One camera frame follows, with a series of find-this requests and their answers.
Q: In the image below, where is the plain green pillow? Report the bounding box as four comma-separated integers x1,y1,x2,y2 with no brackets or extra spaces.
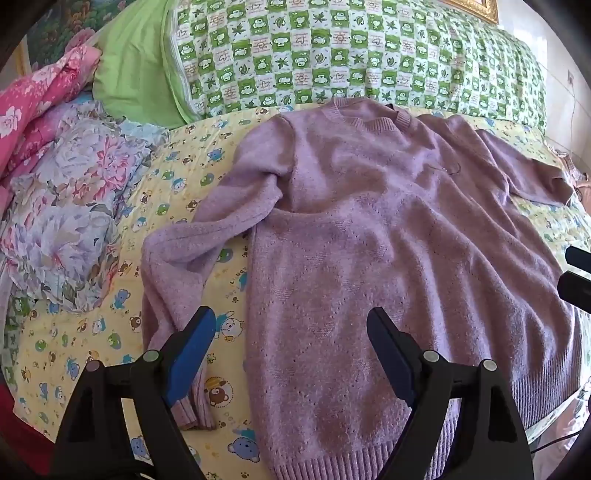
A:
92,0,190,130

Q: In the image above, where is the green checked frog quilt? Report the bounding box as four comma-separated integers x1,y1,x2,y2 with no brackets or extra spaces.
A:
161,0,548,134

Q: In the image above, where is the purple knit sweater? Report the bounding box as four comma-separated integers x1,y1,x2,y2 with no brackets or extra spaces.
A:
141,97,585,480

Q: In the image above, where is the gold picture frame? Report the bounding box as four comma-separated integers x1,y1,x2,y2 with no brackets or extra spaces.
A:
443,0,500,25

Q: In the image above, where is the red cloth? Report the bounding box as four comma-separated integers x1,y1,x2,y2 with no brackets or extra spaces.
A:
0,383,56,478

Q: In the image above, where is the black cable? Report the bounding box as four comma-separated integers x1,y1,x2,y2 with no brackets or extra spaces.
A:
530,427,583,457

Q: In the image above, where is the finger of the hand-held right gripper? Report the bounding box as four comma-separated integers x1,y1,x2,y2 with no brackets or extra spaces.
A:
565,246,591,271
557,271,591,315

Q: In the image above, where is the yellow cartoon bear bedsheet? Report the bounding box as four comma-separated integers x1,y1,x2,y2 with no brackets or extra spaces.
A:
0,104,591,480

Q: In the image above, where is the blue purple floral cloth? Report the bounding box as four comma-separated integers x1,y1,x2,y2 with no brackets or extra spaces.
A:
0,99,169,315

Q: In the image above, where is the pink patterned cloth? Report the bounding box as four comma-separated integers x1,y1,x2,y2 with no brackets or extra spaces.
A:
551,145,591,215

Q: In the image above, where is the pink floral quilt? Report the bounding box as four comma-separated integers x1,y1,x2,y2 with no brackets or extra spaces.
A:
0,44,102,185

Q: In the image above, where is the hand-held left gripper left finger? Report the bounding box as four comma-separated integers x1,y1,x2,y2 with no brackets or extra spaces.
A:
50,305,218,480

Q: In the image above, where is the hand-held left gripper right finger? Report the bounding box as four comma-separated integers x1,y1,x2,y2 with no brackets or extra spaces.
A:
366,307,536,480

